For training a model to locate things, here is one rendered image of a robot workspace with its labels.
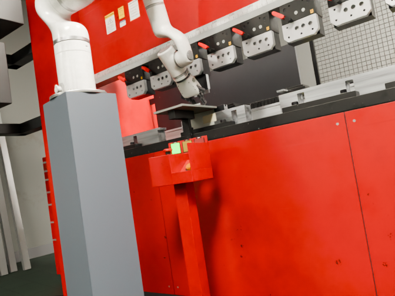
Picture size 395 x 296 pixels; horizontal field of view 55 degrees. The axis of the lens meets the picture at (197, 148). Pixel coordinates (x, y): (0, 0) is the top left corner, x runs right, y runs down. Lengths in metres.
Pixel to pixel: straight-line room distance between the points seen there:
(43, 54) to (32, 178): 2.57
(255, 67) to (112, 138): 1.31
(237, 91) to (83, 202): 1.48
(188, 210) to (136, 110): 1.40
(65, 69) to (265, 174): 0.87
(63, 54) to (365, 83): 1.09
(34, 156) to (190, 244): 3.65
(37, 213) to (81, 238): 3.74
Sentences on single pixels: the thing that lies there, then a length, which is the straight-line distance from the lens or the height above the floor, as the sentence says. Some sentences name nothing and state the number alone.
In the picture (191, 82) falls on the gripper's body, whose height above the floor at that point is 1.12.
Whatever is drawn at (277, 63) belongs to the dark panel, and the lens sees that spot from 2.33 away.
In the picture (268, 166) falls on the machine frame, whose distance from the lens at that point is 1.60.
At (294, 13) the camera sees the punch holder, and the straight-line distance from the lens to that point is 1.73.
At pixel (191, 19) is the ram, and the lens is 2.02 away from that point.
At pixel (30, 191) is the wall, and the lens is 4.95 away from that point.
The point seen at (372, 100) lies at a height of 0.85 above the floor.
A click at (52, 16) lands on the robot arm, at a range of 1.46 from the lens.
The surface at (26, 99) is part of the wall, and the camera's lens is 5.12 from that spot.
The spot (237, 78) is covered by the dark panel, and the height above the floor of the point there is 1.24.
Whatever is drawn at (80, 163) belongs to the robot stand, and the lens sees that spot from 1.22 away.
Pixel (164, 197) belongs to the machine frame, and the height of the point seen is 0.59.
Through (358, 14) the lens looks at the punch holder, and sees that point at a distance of 1.63.
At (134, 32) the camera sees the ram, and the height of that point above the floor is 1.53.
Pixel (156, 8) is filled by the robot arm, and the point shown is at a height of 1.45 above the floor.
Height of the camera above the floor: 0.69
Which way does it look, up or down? 4 degrees up
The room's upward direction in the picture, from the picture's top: 9 degrees counter-clockwise
